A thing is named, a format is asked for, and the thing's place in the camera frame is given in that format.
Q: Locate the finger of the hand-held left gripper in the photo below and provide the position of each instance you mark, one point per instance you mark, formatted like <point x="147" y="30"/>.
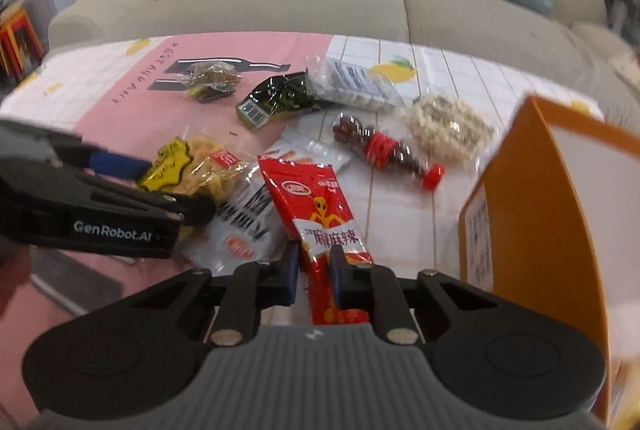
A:
<point x="165" y="205"/>
<point x="120" y="164"/>

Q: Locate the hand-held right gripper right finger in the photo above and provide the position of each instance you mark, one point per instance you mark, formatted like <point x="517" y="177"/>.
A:
<point x="344" y="282"/>

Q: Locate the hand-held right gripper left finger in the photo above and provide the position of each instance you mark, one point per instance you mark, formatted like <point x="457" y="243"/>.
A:
<point x="286" y="277"/>

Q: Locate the yellow noodle snack packet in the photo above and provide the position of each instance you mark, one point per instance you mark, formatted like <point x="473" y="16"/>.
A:
<point x="200" y="165"/>

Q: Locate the white snack packet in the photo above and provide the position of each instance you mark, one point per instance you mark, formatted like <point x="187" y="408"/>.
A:
<point x="245" y="222"/>

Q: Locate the red snack packet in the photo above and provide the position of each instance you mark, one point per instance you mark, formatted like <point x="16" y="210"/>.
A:
<point x="310" y="200"/>

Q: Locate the bottle-shaped chocolate candy packet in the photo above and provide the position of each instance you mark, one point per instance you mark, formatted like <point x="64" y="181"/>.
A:
<point x="385" y="150"/>

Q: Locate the dark green snack packet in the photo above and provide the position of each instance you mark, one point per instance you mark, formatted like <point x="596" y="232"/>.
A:
<point x="275" y="98"/>

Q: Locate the clear packet of white puffs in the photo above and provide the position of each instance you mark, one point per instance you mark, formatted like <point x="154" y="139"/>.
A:
<point x="450" y="128"/>

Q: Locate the orange rimmed grey fabric box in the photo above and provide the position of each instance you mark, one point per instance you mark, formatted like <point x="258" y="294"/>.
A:
<point x="550" y="220"/>

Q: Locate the lemon print tablecloth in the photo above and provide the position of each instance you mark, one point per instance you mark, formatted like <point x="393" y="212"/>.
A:
<point x="100" y="80"/>

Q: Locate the brown candy packet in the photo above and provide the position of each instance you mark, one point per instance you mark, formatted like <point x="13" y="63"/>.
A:
<point x="210" y="80"/>

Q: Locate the red and yellow stool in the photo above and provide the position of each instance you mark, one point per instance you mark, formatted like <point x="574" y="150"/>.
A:
<point x="20" y="40"/>

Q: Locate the clear packet of white balls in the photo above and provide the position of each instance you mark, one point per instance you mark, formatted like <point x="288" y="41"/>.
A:
<point x="350" y="83"/>

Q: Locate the beige sofa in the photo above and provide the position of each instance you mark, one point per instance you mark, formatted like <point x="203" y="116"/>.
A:
<point x="280" y="0"/>

